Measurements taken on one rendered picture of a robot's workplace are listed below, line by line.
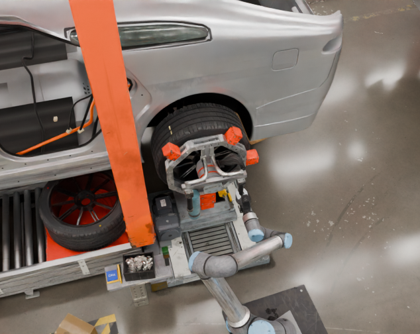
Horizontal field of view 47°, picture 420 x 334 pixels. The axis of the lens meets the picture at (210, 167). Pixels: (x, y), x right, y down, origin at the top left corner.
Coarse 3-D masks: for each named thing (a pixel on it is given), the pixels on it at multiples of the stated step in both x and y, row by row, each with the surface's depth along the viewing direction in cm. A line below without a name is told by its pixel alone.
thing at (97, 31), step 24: (72, 0) 179; (96, 0) 182; (96, 24) 189; (96, 48) 198; (120, 48) 201; (96, 72) 207; (120, 72) 210; (96, 96) 217; (120, 96) 221; (120, 120) 232; (120, 144) 246; (120, 168) 260; (120, 192) 276; (144, 192) 282; (144, 216) 301; (144, 240) 323
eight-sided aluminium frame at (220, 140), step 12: (192, 144) 305; (204, 144) 305; (216, 144) 308; (228, 144) 311; (240, 144) 321; (180, 156) 308; (240, 156) 324; (168, 168) 313; (240, 168) 334; (168, 180) 324; (180, 192) 338; (204, 192) 346
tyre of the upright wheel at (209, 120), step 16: (176, 112) 318; (192, 112) 314; (208, 112) 316; (224, 112) 321; (160, 128) 322; (176, 128) 311; (192, 128) 307; (208, 128) 307; (224, 128) 311; (240, 128) 324; (160, 144) 316; (176, 144) 310; (160, 160) 319; (160, 176) 332
